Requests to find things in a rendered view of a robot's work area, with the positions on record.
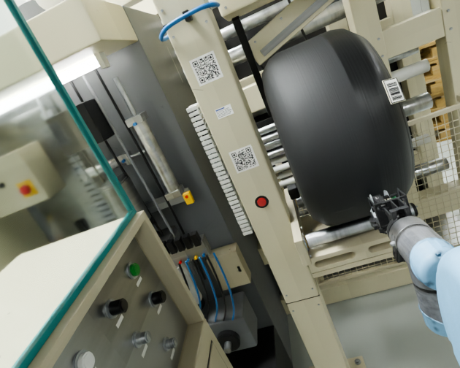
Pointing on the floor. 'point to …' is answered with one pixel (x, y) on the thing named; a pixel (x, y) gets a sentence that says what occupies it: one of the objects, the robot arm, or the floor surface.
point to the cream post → (253, 177)
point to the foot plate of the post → (356, 362)
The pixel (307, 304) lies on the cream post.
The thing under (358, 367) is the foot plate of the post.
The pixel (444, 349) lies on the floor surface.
